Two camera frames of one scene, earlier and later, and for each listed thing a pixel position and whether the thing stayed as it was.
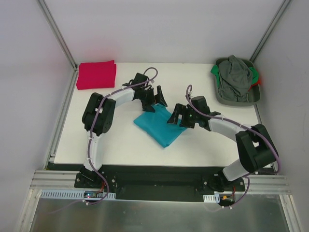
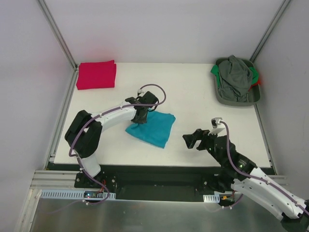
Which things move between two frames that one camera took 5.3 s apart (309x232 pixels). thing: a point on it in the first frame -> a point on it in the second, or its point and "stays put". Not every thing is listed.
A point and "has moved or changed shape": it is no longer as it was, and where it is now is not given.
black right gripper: x=183 y=116 -> x=203 y=139
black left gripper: x=151 y=99 -> x=140 y=117
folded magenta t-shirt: x=96 y=75 stays put
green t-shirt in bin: x=215 y=70 stays put
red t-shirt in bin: x=258 y=82 stays put
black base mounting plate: x=136 y=182 stays put
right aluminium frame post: x=270 y=29 stays put
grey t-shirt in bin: x=235 y=77 stays put
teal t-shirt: x=155 y=124 has moved or changed shape
